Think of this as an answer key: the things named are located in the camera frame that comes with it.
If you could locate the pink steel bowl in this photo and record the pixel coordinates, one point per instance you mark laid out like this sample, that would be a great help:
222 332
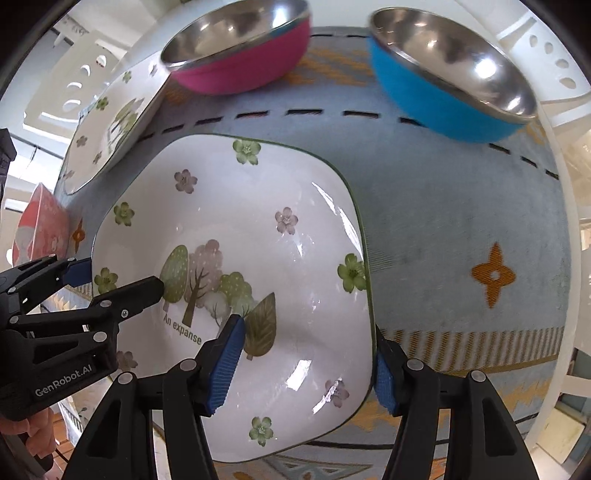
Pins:
240 74

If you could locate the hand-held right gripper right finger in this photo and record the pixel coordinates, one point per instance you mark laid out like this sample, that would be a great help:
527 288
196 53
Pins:
385 383

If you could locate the person's left hand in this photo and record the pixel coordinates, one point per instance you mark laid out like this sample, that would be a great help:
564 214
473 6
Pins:
30 431

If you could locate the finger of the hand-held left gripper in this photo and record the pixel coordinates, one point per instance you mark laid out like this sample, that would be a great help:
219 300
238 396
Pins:
134 295
78 272

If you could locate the blue-grey patterned table mat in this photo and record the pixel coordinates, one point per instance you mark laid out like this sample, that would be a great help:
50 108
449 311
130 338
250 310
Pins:
438 207

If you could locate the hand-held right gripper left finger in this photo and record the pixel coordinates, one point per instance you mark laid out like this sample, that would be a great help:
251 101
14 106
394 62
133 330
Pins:
226 360

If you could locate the white floral square plate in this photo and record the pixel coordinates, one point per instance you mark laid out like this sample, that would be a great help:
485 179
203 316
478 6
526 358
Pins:
115 124
286 286

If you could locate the white chair with holes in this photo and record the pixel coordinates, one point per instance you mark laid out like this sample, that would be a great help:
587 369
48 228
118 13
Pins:
554 55
60 78

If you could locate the red and white box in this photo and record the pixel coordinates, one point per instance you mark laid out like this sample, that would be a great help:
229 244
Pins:
41 221

